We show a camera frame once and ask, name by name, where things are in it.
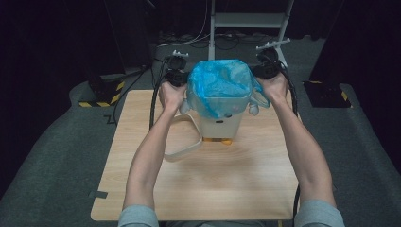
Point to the person's right hand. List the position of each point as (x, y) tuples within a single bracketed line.
[(274, 90)]

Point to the cream trash can with face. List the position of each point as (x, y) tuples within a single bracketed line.
[(219, 127)]

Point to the blue plastic bag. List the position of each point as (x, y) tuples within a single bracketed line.
[(220, 82)]

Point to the grey tape piece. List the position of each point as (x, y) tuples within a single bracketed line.
[(98, 194)]

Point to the black base with hazard stripes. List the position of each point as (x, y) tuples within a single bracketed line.
[(105, 91), (327, 94)]

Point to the person's grey sleeve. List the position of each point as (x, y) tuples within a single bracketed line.
[(138, 217), (318, 216)]

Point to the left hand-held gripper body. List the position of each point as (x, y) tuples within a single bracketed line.
[(176, 69)]

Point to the person's right grey sleeve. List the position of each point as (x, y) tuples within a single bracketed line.
[(318, 216)]

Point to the white metal stand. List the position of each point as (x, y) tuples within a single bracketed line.
[(249, 20)]

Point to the person's left hand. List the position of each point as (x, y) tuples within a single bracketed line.
[(171, 96)]

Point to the person's left grey sleeve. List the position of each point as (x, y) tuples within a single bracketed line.
[(138, 217)]

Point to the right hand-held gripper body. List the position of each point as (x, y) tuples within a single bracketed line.
[(269, 64)]

